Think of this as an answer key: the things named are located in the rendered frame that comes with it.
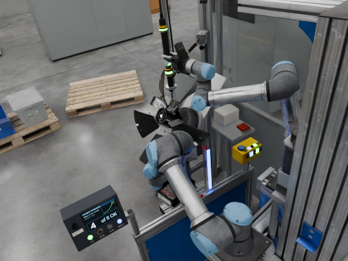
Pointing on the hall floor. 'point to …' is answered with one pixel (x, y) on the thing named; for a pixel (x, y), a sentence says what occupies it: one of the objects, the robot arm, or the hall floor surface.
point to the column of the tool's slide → (211, 64)
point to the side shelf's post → (228, 158)
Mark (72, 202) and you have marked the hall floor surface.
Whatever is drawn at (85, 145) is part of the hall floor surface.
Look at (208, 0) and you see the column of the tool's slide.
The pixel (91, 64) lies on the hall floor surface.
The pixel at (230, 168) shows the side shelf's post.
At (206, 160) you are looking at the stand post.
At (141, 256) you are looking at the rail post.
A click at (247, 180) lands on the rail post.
